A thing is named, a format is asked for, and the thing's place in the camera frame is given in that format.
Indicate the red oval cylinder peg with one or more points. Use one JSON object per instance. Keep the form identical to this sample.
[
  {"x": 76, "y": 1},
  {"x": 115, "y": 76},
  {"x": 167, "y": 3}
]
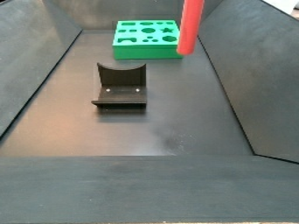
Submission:
[{"x": 191, "y": 18}]

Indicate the black curved peg holder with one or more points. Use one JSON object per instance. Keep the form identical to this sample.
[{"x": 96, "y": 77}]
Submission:
[{"x": 122, "y": 86}]

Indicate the green shape sorting board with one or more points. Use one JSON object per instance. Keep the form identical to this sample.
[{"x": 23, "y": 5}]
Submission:
[{"x": 146, "y": 39}]

